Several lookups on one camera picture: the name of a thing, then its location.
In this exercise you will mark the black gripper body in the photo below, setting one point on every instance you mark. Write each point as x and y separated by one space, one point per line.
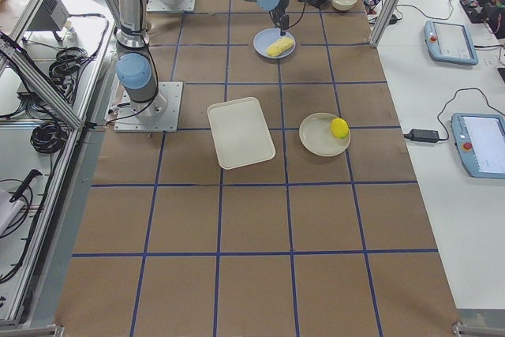
281 17

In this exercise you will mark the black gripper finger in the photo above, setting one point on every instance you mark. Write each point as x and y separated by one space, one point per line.
283 24
275 20

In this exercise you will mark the light blue plate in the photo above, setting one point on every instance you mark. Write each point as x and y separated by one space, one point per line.
265 38

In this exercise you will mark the yellow bread loaf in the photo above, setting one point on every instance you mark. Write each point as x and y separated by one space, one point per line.
280 46

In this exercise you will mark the white shallow bowl plate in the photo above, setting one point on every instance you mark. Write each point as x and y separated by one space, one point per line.
315 135

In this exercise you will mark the yellow lemon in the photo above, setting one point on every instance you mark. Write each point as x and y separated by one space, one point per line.
339 128

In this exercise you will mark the white rectangular tray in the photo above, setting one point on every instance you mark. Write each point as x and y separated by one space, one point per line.
240 133

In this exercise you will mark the blue teach pendant far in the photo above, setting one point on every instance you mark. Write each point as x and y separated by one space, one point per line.
450 43

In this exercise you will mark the blue teach pendant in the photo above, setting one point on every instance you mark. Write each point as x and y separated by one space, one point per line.
450 43
479 140

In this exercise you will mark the black power brick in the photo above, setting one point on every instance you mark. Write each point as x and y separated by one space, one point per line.
424 135

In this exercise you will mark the grey control box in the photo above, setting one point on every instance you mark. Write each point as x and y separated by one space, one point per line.
51 16

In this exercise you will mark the blue teach pendant near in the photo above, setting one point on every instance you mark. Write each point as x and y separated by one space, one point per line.
479 140

